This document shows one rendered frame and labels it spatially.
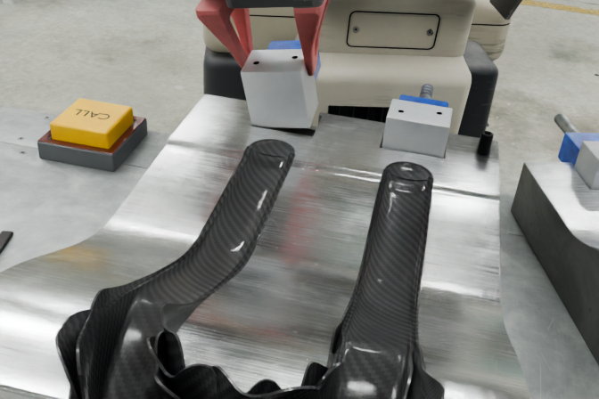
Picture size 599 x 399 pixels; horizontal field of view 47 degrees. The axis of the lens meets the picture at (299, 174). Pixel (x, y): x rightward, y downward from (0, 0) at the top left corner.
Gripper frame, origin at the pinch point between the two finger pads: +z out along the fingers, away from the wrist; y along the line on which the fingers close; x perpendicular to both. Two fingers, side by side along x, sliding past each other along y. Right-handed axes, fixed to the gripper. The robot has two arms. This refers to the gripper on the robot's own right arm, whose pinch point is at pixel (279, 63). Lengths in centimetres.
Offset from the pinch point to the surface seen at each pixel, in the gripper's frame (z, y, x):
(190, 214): 2.9, -3.1, -15.2
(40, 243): 9.2, -18.7, -13.1
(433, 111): 4.4, 12.3, -0.2
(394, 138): 5.4, 9.4, -2.7
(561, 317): 16.5, 22.6, -10.3
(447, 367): -0.9, 14.9, -28.2
